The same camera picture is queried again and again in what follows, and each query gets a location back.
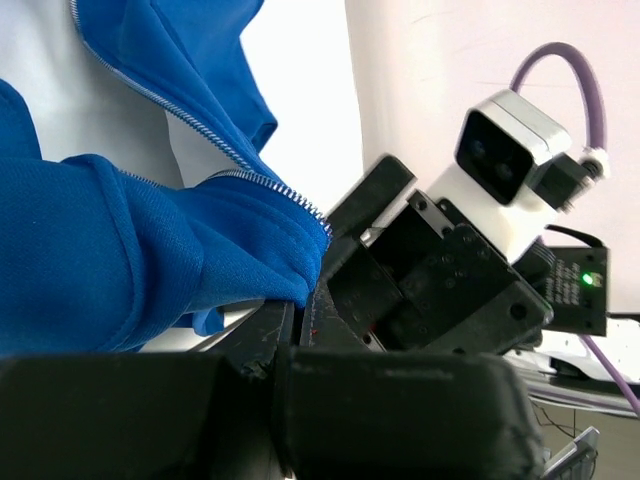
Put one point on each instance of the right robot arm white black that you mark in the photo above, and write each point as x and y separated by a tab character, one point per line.
576	371

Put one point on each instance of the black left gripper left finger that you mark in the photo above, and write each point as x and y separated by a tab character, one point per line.
184	415

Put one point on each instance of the blue jacket white lining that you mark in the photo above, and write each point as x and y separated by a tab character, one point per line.
133	195

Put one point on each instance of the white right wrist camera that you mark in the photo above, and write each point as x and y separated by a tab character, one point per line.
512	174

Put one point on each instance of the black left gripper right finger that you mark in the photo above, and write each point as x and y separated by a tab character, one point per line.
457	410

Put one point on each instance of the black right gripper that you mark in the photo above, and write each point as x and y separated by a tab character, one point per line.
431	281

